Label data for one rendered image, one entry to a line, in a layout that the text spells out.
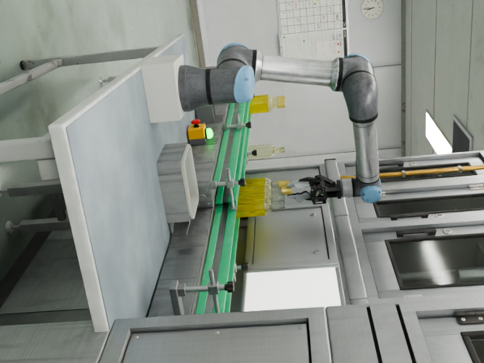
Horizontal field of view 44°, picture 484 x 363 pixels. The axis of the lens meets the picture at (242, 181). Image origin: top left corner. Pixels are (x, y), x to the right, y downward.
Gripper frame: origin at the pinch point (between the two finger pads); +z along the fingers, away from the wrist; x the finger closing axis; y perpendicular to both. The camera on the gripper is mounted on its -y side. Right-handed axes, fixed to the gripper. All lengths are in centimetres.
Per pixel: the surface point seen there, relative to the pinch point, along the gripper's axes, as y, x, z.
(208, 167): 5.9, -15.5, 30.4
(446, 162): -50, 17, -74
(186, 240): 44, -6, 35
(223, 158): -5.6, -13.6, 25.6
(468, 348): 120, -22, -35
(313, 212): -2.5, 12.6, -8.9
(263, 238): 15.2, 12.6, 11.7
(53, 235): -4, 15, 104
